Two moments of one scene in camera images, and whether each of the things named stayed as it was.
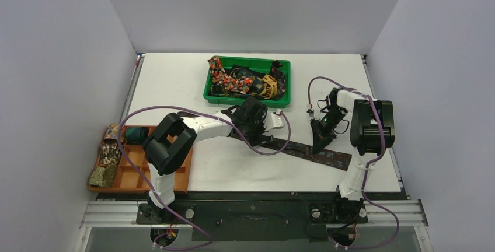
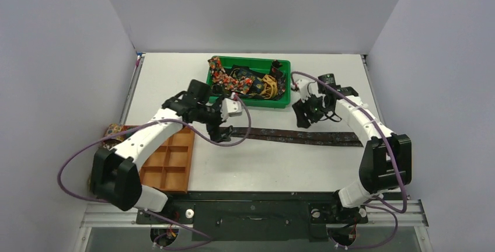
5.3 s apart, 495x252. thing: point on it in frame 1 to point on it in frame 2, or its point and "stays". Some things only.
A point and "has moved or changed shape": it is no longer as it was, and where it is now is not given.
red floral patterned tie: [241, 85] stays
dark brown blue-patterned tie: [331, 157] has moved or changed shape
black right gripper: [320, 132] to [306, 108]
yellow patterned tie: [270, 87] stays
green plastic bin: [261, 66] stays
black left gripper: [253, 138] to [214, 130]
